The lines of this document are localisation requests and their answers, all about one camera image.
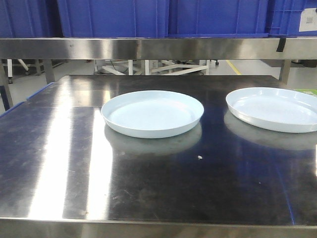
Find pale blue plate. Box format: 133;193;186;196
225;87;317;133
101;90;204;139

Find steel shelf leg left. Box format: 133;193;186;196
42;59;55;84

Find steel shelf leg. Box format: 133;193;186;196
42;59;55;84
278;59;291;84

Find steel shelf leg right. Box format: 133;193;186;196
278;59;291;84

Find blue bin centre right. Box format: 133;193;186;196
168;0;268;38

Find blue bin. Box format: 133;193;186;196
0;0;62;38
57;0;169;38
168;0;268;38

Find blue bin centre left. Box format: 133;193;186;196
57;0;169;38

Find black tape strip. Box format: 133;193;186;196
276;38;287;53

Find green box at right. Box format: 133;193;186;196
295;89;317;97

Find blue crate with label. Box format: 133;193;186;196
265;0;317;37

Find blue bin far left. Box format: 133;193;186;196
0;0;62;38

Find white metal frame background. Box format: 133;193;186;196
94;59;211;75

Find stainless steel shelf rail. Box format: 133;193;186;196
0;37;317;60

